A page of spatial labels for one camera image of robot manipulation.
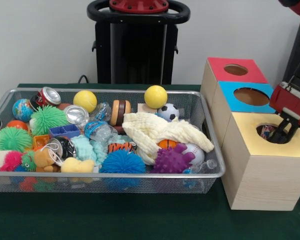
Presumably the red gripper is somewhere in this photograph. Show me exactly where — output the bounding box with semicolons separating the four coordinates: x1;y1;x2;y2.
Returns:
269;81;300;145

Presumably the wooden box with three holes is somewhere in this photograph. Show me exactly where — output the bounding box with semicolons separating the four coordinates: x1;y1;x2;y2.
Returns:
199;56;300;211

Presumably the clear mesh bin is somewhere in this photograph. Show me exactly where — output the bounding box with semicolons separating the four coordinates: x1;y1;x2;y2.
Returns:
0;87;227;195

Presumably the black stand base bar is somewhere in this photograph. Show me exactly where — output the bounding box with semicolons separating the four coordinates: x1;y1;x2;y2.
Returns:
282;18;300;86

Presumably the purple spiky toy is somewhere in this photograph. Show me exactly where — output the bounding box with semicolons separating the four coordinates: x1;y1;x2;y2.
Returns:
151;143;197;175

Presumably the small soccer ball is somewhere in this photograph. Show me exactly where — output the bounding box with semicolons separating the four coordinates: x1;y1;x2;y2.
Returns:
156;103;180;123

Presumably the cream waffle cloth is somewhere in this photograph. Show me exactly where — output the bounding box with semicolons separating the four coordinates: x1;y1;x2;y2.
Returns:
121;111;215;166

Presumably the smooth yellow ball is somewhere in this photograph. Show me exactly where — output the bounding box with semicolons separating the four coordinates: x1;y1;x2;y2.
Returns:
144;85;169;110

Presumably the blue spiky ball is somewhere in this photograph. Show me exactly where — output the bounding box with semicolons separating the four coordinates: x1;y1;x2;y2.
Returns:
99;149;146;175

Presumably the brown striped wooden burger toy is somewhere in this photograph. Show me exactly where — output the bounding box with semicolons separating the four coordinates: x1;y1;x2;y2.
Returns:
109;99;132;126

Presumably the dark green tablecloth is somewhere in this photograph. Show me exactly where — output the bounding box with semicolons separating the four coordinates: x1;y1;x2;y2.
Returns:
0;83;300;240

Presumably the yellow tennis-seam ball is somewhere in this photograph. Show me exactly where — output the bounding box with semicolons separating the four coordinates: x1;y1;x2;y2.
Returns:
72;89;98;113

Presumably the green spiky ball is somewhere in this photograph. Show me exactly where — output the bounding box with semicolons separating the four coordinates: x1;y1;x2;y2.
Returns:
0;126;33;153
29;104;70;136

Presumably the red drink can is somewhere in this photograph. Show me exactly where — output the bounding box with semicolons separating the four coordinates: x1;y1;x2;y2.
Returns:
29;86;62;111

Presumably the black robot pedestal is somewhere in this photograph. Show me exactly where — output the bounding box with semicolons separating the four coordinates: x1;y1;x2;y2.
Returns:
86;0;191;85

